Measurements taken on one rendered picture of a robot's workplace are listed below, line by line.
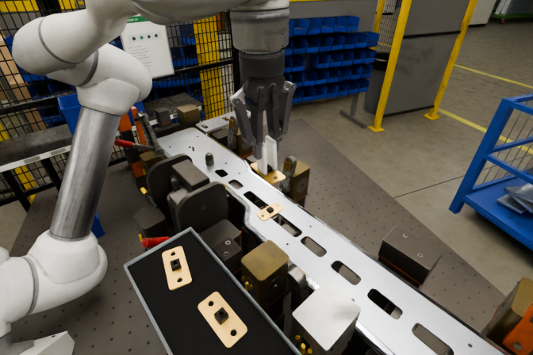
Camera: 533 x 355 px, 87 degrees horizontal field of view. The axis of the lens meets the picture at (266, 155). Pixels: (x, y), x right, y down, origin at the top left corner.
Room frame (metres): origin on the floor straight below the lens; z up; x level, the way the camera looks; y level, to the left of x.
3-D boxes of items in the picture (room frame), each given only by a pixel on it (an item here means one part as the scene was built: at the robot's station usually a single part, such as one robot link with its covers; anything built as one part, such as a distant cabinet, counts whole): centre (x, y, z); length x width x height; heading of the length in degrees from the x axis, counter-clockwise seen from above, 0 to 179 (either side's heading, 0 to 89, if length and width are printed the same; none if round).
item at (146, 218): (0.51, 0.31, 0.89); 0.09 x 0.08 x 0.38; 132
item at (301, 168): (0.79, -0.11, 0.87); 0.12 x 0.07 x 0.35; 132
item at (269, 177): (0.47, 0.00, 1.27); 0.08 x 0.04 x 0.01; 33
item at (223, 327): (0.22, 0.07, 1.17); 0.08 x 0.04 x 0.01; 43
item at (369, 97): (3.61, -1.55, 0.36); 0.50 x 0.50 x 0.73
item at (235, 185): (0.75, 0.11, 0.84); 0.12 x 0.05 x 0.29; 132
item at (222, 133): (1.16, 0.19, 0.84); 0.12 x 0.07 x 0.28; 132
